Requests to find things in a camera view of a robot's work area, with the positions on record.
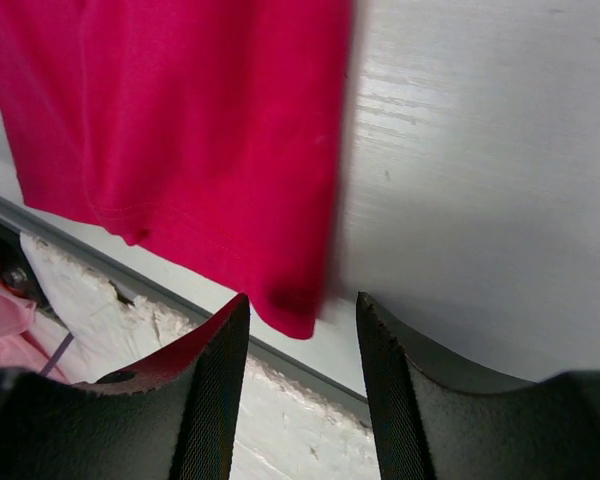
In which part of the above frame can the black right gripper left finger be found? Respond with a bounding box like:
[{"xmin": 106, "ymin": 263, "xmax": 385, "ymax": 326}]
[{"xmin": 0, "ymin": 294, "xmax": 250, "ymax": 479}]

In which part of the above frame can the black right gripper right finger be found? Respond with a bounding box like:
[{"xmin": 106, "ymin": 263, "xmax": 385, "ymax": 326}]
[{"xmin": 356, "ymin": 293, "xmax": 600, "ymax": 479}]

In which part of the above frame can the red t shirt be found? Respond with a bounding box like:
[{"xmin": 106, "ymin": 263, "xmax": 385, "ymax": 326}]
[{"xmin": 0, "ymin": 1, "xmax": 353, "ymax": 340}]

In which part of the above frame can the pink t shirt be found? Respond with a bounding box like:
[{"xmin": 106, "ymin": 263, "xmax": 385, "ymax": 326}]
[{"xmin": 0, "ymin": 287, "xmax": 68, "ymax": 383}]

